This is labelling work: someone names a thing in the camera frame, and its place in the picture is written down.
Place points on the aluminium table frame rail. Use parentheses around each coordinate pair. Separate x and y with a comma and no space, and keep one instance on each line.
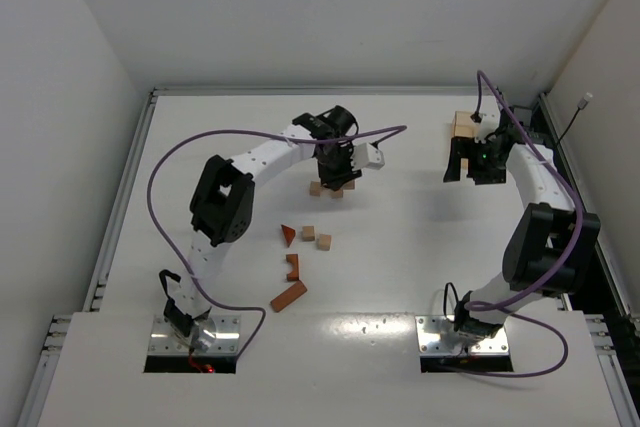
(312,90)

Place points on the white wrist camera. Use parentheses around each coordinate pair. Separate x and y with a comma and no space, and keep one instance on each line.
(367,156)
(488,124)

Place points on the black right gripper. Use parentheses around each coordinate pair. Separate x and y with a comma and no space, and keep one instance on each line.
(461,148)

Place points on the translucent orange plastic box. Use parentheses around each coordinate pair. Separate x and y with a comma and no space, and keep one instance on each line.
(463,126)

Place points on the metal base plate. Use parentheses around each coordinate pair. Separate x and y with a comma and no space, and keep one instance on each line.
(437,339)
(215,336)

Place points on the light wood cube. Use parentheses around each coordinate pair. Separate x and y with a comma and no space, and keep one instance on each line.
(308,233)
(315,189)
(324,242)

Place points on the light long wood block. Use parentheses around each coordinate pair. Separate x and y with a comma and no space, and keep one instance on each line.
(337,194)

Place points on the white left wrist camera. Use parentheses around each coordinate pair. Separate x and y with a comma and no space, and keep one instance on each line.
(367,156)

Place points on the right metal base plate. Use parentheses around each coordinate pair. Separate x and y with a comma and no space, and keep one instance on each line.
(437,339)

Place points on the red-brown triangle wood block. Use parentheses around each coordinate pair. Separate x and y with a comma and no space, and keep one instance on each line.
(289,234)

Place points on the red-brown arch wood block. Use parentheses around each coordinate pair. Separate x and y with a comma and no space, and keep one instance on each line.
(293,261)

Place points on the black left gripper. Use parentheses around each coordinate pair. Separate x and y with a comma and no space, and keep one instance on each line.
(336,179)

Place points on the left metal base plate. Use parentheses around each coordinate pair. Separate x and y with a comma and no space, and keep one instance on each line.
(215,336)

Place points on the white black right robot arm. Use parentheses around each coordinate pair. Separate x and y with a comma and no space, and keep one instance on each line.
(551,248)

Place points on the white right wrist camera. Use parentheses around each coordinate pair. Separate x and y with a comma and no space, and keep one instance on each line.
(488,124)

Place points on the red-brown long wood block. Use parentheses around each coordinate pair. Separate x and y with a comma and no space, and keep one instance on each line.
(287,297)

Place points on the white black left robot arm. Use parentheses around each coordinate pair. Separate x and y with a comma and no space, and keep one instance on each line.
(221,206)

